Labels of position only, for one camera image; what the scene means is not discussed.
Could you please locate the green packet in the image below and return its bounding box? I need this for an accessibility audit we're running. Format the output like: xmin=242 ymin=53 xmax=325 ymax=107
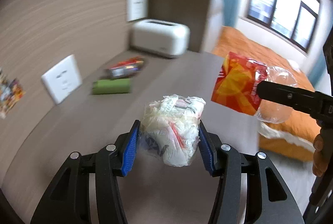
xmin=91 ymin=78 xmax=132 ymax=96

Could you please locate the bed with orange blanket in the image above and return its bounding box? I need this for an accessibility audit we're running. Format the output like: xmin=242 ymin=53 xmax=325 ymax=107
xmin=210 ymin=26 xmax=324 ymax=162

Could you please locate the person's right hand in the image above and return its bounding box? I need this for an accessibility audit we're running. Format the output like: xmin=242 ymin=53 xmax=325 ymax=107
xmin=313 ymin=132 xmax=326 ymax=178

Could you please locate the red orange snack bag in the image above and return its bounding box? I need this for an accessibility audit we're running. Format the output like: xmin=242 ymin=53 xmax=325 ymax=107
xmin=210 ymin=52 xmax=299 ymax=125

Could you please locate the colourful packet at left edge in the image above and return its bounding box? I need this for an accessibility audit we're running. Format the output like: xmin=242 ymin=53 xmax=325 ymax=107
xmin=0 ymin=67 xmax=27 ymax=120

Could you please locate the dark framed window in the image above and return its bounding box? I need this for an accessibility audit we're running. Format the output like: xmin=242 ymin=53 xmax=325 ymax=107
xmin=247 ymin=0 xmax=322 ymax=53

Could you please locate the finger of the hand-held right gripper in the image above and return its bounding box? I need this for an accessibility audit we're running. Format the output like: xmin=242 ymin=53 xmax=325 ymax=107
xmin=257 ymin=80 xmax=326 ymax=117

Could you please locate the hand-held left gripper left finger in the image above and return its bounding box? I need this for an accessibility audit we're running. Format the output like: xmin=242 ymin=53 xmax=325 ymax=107
xmin=30 ymin=119 xmax=141 ymax=224

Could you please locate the white wall socket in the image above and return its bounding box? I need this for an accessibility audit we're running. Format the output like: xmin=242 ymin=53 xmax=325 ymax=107
xmin=126 ymin=0 xmax=148 ymax=23
xmin=41 ymin=54 xmax=84 ymax=105

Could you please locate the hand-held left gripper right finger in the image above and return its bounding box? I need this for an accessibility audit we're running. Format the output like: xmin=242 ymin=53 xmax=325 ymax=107
xmin=198 ymin=123 xmax=305 ymax=224

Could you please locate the white plastic bag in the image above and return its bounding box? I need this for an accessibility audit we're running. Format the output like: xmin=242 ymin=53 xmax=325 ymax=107
xmin=140 ymin=94 xmax=206 ymax=168

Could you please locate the white toaster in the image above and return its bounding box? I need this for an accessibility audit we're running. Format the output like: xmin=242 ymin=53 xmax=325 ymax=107
xmin=130 ymin=19 xmax=191 ymax=59

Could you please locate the dark red snack packet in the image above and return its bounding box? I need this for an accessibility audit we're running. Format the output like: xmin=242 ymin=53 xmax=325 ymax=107
xmin=105 ymin=56 xmax=146 ymax=79

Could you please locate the beige padded headboard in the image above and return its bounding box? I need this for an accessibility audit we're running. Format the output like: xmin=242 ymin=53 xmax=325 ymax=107
xmin=210 ymin=0 xmax=225 ymax=51

